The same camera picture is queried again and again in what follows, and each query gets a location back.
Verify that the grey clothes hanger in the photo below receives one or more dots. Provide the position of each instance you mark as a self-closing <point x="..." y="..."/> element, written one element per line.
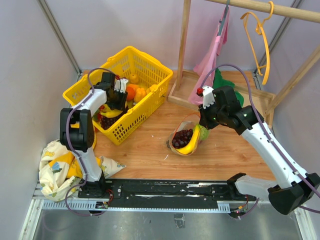
<point x="224" y="16"/>

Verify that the yellow plastic basket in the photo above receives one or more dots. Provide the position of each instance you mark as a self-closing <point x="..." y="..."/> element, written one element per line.
<point x="128" y="61"/>

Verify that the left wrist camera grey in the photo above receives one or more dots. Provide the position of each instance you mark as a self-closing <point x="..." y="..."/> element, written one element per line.
<point x="121" y="85"/>

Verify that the orange fruit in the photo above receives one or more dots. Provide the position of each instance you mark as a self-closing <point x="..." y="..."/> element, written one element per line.
<point x="131" y="91"/>

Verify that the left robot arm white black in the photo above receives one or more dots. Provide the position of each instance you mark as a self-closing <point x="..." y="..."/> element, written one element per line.
<point x="77" y="131"/>

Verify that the patterned yellow white cloth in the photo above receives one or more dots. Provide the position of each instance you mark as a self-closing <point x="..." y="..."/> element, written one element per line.
<point x="59" y="170"/>

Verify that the cherry sprig with leaves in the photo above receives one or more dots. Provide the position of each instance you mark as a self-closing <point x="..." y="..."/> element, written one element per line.
<point x="97" y="115"/>

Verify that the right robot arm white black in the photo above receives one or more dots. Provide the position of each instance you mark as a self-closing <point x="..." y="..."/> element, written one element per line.
<point x="293" y="185"/>

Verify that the clear zip top bag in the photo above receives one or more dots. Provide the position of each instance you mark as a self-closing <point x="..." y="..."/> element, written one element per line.
<point x="193" y="119"/>

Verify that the green custard apple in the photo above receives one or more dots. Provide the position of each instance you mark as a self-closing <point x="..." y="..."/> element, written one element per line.
<point x="203" y="133"/>

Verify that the yellow pear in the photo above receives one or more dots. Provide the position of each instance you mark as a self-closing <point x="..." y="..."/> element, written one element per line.
<point x="134" y="78"/>

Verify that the pink shirt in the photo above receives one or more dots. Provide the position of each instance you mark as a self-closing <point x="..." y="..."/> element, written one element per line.
<point x="210" y="59"/>

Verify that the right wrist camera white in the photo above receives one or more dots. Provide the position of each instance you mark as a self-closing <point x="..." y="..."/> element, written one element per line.
<point x="208" y="97"/>

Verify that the dark grape bunch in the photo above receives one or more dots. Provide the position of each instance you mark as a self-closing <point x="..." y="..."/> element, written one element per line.
<point x="182" y="138"/>

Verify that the black grape bunch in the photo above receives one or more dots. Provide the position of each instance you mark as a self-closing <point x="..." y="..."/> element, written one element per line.
<point x="106" y="122"/>

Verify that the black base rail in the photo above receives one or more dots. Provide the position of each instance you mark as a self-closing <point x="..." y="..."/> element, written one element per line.
<point x="168" y="195"/>

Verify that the yellow banana bunch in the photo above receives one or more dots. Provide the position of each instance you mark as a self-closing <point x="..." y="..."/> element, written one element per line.
<point x="192" y="145"/>

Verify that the green cloth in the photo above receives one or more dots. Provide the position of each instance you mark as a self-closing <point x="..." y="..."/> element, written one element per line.
<point x="219" y="81"/>

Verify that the yellow bell pepper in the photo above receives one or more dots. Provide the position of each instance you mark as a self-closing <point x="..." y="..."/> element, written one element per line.
<point x="152" y="88"/>
<point x="140" y="93"/>

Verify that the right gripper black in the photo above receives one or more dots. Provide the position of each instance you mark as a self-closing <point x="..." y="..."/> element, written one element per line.
<point x="203" y="119"/>

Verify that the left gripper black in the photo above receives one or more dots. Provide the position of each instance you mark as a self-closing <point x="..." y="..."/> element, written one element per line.
<point x="121" y="105"/>

